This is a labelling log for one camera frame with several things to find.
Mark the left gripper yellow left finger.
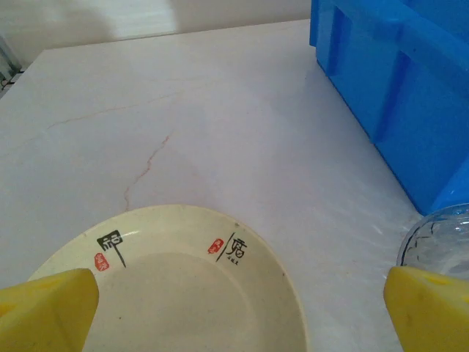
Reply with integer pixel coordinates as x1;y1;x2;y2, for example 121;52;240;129
0;268;100;352

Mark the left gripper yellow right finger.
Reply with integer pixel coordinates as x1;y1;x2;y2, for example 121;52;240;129
383;266;469;352

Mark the cream plate with black characters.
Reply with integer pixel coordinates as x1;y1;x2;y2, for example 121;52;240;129
27;204;308;352

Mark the blue plastic bin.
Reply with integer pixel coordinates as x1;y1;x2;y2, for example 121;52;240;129
309;0;469;217

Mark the small round clear glass plate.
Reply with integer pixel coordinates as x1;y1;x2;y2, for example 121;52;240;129
396;203;469;282

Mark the aluminium frame post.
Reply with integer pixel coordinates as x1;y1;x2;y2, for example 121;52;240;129
0;34;23;91

